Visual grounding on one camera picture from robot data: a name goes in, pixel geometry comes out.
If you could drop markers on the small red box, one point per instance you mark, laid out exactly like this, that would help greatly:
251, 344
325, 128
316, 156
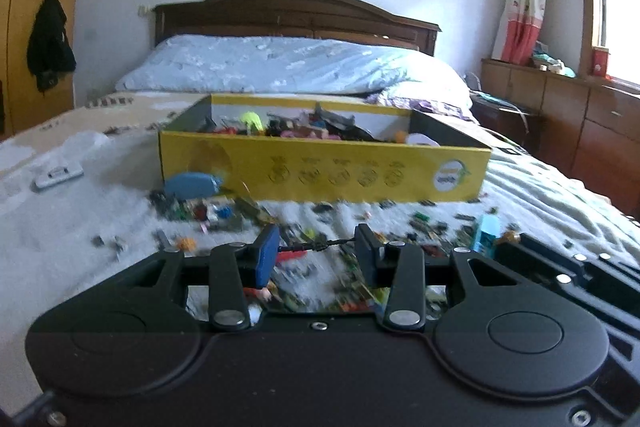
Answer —
600, 63

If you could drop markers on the black hanging jacket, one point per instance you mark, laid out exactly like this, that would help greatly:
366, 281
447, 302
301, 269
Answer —
47, 47

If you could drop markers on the teal toy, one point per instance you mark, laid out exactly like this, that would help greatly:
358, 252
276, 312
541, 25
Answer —
547, 59

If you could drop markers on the white fleece blanket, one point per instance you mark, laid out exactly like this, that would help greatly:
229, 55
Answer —
50, 227

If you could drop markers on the purple patterned pillow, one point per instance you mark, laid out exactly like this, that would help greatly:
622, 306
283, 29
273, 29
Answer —
430, 102

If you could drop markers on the yellow cardboard box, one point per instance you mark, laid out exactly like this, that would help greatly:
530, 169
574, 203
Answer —
350, 167

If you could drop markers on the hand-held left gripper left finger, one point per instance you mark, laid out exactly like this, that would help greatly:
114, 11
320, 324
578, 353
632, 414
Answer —
265, 257

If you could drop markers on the light blue floral pillow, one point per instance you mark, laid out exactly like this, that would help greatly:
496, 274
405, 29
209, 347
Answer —
275, 62

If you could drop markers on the tan printed bed sheet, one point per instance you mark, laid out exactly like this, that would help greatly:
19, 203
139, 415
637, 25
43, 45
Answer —
125, 107

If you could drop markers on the yellow-green perforated ball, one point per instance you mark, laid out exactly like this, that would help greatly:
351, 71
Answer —
251, 122

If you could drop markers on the wall socket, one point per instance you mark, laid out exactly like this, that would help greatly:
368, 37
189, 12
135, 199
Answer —
143, 10

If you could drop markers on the cyan plastic case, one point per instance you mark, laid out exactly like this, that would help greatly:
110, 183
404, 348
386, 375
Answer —
487, 232

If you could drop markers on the white remote control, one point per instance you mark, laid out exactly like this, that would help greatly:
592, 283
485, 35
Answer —
57, 178

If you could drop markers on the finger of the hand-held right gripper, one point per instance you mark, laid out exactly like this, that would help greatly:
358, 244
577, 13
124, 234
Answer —
545, 262

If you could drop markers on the dark wooden nightstand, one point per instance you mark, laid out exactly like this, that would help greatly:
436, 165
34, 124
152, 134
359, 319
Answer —
500, 122

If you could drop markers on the thin black toy stick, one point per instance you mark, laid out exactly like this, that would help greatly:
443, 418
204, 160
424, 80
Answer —
320, 245

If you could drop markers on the heap of mixed toys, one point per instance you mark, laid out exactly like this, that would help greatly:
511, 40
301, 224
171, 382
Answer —
300, 127

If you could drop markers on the pile of toy bricks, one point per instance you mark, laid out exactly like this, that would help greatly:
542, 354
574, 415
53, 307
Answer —
225, 212

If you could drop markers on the wooden window cabinet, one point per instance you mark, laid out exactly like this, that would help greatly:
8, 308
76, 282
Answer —
600, 132

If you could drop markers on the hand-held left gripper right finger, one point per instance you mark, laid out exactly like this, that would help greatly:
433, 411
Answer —
367, 257

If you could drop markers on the dark wooden headboard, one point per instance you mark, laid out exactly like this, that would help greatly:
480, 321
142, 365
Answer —
300, 12

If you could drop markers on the blue plastic shell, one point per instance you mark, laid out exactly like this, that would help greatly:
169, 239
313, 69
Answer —
192, 186

